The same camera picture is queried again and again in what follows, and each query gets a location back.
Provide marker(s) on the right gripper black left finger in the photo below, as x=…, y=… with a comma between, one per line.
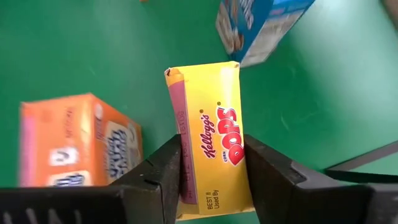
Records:
x=93, y=205

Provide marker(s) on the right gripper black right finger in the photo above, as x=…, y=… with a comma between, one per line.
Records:
x=311, y=205

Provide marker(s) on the orange Frosted Mini-Wheats cereal box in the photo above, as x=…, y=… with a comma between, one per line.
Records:
x=62, y=140

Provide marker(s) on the yellow Corn Pops cereal box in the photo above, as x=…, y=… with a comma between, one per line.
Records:
x=211, y=93

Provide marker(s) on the blue Rice Krispies cereal box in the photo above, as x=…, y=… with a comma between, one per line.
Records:
x=258, y=28

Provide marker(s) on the green table mat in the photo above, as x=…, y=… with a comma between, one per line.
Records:
x=93, y=46

